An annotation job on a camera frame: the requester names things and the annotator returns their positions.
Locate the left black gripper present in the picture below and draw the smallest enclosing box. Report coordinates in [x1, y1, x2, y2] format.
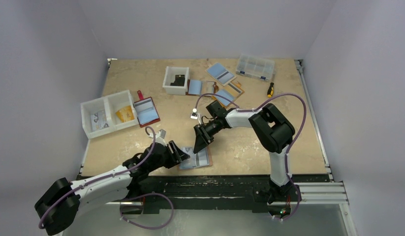
[148, 140, 188, 172]

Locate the pink card holder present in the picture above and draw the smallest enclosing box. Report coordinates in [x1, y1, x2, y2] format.
[179, 147, 213, 170]

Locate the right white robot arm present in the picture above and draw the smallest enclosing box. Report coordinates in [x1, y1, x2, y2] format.
[193, 101, 295, 203]

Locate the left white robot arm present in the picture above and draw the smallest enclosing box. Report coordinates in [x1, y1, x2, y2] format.
[34, 141, 189, 236]

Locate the brown open card holder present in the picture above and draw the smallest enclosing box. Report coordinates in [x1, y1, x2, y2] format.
[186, 80, 219, 96]

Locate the red card holder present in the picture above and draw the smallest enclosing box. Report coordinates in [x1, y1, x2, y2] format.
[133, 90, 160, 127]

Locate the orange card holder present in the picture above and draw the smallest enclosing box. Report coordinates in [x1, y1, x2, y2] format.
[212, 82, 244, 108]

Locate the orange card in bin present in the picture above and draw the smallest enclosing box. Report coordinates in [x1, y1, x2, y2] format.
[116, 105, 135, 123]

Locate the white card holder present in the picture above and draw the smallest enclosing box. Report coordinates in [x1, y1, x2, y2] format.
[206, 62, 237, 86]

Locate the printed card in bin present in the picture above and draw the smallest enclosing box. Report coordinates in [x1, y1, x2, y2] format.
[90, 110, 109, 132]

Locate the black object in box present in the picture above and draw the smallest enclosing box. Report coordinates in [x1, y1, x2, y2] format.
[170, 74, 186, 87]

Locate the small white square box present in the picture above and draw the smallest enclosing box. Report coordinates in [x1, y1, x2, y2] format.
[162, 66, 189, 95]

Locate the yellow black screwdriver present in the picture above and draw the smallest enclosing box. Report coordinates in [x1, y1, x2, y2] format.
[267, 82, 275, 98]

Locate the white two-compartment bin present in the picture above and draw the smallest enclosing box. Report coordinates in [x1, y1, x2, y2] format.
[80, 90, 139, 140]

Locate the clear plastic organizer box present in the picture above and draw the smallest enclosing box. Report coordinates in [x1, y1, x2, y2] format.
[236, 54, 275, 81]

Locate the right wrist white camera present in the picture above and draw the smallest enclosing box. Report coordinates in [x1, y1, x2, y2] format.
[190, 108, 201, 123]

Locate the wrist white camera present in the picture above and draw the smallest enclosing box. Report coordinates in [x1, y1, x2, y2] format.
[155, 129, 166, 143]
[190, 108, 201, 123]

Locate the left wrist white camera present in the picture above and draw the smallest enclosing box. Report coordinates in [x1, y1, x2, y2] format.
[155, 129, 166, 143]

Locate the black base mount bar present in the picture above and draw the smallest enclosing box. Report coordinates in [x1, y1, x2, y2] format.
[75, 174, 332, 216]

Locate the aluminium frame rail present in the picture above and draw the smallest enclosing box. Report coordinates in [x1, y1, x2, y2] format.
[93, 177, 357, 236]

